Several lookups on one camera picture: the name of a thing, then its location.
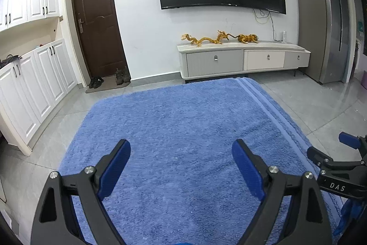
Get purple box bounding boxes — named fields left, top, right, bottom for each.
left=361, top=71, right=367, bottom=90

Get blue fluffy towel mat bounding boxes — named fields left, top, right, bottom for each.
left=58, top=76, right=343, bottom=245

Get white lower cabinets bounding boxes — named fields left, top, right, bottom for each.
left=1, top=39, right=77, bottom=156

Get black shoes pair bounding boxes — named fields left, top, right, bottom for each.
left=88, top=76, right=105, bottom=89

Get grey refrigerator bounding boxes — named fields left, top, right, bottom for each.
left=298, top=0, right=350, bottom=84

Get golden dragon figurine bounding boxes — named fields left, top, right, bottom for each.
left=180, top=31, right=259, bottom=47

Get brown door mat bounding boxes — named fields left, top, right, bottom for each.
left=85, top=76, right=131, bottom=93

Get brown shoes pair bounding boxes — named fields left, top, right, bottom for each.
left=115, top=68, right=131, bottom=85

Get white TV console cabinet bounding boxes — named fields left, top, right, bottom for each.
left=177, top=42, right=311, bottom=81

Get dark brown entrance door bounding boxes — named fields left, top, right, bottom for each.
left=72, top=0, right=128, bottom=78

